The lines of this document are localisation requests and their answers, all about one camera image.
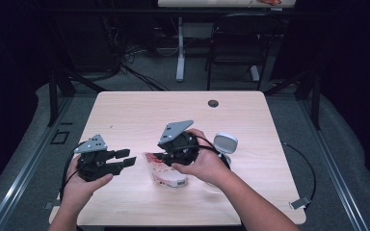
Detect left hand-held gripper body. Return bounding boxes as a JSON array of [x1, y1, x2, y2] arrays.
[[73, 134, 116, 183]]

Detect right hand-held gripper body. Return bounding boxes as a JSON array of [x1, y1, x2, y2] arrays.
[[158, 119, 200, 167]]

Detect red and clear spouted pouch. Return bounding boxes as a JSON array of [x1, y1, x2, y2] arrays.
[[143, 151, 189, 189]]

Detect clear container with white lid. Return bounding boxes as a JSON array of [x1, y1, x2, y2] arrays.
[[205, 132, 239, 189]]

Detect person's left hand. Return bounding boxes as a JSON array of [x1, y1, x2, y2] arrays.
[[61, 155, 114, 210]]

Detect person's right hand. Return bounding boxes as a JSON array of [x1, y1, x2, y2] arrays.
[[172, 128, 232, 187]]

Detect grey table clamp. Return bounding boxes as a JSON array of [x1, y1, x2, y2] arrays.
[[43, 200, 61, 210], [289, 195, 312, 211]]

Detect black metal stand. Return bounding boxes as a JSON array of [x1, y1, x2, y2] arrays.
[[263, 68, 322, 131], [46, 68, 107, 127]]

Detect light desk with white legs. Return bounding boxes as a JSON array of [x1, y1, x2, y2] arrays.
[[157, 0, 298, 83]]

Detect black folding chair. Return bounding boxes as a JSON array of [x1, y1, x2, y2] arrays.
[[205, 13, 283, 91]]

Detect right hand-held gripper black cable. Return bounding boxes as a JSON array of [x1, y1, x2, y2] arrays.
[[179, 135, 232, 169]]

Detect hand-held gripper black cable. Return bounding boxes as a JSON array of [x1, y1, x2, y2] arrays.
[[179, 135, 232, 169], [59, 141, 88, 200]]

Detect left hand-held gripper black cable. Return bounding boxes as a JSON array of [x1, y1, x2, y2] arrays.
[[59, 141, 88, 200]]

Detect black floor socket frame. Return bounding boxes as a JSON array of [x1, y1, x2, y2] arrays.
[[50, 129, 71, 145]]

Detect aluminium floor rail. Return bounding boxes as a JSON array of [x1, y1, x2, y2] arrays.
[[0, 95, 75, 231], [297, 95, 370, 231]]

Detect bundle of black floor cables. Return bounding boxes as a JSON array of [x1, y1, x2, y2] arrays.
[[102, 13, 172, 92]]

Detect black looped cable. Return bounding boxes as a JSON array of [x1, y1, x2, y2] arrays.
[[280, 141, 317, 206]]

